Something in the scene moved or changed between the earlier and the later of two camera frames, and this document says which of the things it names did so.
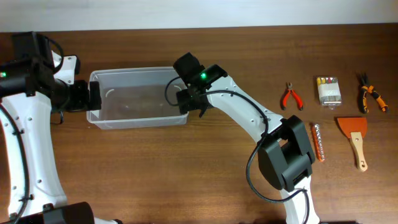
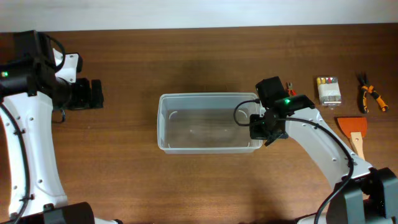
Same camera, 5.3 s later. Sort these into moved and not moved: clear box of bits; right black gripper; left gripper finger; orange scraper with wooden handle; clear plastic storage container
Moved: clear plastic storage container; right black gripper
Not moved: clear box of bits; left gripper finger; orange scraper with wooden handle
